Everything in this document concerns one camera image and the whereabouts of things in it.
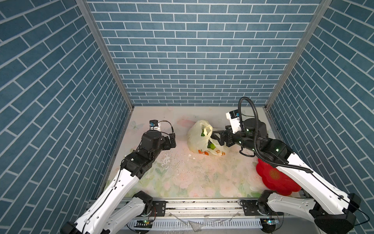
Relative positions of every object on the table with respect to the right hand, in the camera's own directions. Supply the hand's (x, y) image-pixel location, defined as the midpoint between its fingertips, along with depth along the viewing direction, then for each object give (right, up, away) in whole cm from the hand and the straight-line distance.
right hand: (217, 128), depth 67 cm
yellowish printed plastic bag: (-8, -6, +6) cm, 12 cm away
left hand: (-24, -4, +7) cm, 25 cm away
